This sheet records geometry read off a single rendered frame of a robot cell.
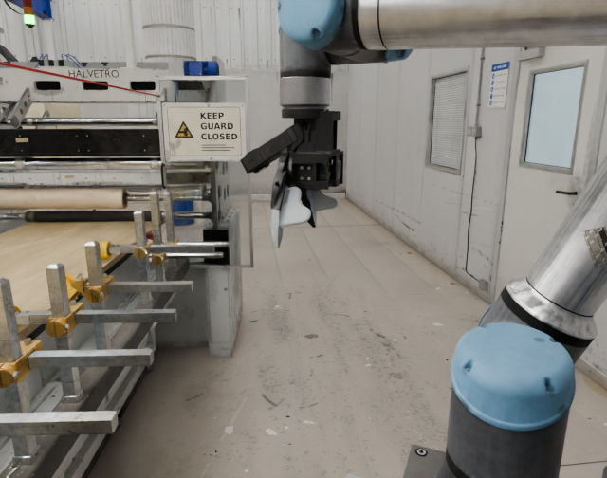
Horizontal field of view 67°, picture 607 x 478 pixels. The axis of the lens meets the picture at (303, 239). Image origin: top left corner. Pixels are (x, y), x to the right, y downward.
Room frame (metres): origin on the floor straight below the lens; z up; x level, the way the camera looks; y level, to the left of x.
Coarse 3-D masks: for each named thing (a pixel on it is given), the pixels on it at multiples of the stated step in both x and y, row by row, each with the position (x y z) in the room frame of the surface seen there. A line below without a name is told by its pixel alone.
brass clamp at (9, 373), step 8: (32, 344) 1.03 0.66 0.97; (40, 344) 1.05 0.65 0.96; (24, 352) 0.99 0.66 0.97; (32, 352) 1.01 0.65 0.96; (16, 360) 0.95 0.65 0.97; (24, 360) 0.97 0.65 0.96; (0, 368) 0.92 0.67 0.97; (8, 368) 0.93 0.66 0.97; (16, 368) 0.94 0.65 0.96; (24, 368) 0.97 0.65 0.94; (32, 368) 1.00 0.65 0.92; (0, 376) 0.92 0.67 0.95; (8, 376) 0.92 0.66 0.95; (16, 376) 0.93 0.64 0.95; (24, 376) 0.96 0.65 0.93; (0, 384) 0.92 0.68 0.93; (8, 384) 0.92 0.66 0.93
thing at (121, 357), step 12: (36, 360) 0.99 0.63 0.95; (48, 360) 0.99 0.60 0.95; (60, 360) 0.99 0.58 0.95; (72, 360) 0.99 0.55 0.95; (84, 360) 0.99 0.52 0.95; (96, 360) 0.99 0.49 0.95; (108, 360) 1.00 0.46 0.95; (120, 360) 1.00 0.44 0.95; (132, 360) 1.00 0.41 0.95; (144, 360) 1.00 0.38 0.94
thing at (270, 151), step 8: (288, 128) 0.71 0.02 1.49; (280, 136) 0.72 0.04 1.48; (288, 136) 0.71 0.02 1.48; (296, 136) 0.71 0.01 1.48; (264, 144) 0.73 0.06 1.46; (272, 144) 0.72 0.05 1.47; (280, 144) 0.72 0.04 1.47; (288, 144) 0.71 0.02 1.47; (248, 152) 0.75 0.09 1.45; (256, 152) 0.73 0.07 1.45; (264, 152) 0.73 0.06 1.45; (272, 152) 0.72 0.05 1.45; (280, 152) 0.72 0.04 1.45; (240, 160) 0.75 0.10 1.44; (248, 160) 0.74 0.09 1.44; (256, 160) 0.73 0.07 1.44; (264, 160) 0.73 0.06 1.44; (272, 160) 0.76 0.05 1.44; (248, 168) 0.74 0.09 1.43; (256, 168) 0.74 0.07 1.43; (264, 168) 0.75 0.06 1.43
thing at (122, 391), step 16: (128, 256) 2.34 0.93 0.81; (112, 272) 2.11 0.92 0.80; (128, 272) 2.32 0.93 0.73; (112, 304) 2.07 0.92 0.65; (32, 336) 1.39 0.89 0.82; (48, 336) 1.49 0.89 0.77; (80, 336) 1.71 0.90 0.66; (48, 368) 1.46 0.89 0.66; (128, 368) 2.28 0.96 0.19; (144, 368) 2.50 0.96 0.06; (32, 384) 1.35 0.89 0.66; (128, 384) 2.17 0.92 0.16; (0, 400) 1.19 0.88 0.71; (112, 400) 2.01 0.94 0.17; (128, 400) 2.20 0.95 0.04; (80, 448) 1.66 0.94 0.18; (96, 448) 1.73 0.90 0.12; (80, 464) 1.58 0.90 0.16
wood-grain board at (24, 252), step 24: (0, 240) 2.33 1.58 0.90; (24, 240) 2.33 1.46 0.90; (48, 240) 2.33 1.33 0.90; (72, 240) 2.33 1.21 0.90; (96, 240) 2.33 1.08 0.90; (120, 240) 2.33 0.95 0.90; (0, 264) 1.92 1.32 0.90; (24, 264) 1.92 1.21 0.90; (48, 264) 1.92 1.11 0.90; (72, 264) 1.92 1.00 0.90; (24, 288) 1.61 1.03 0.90; (24, 336) 1.26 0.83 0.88
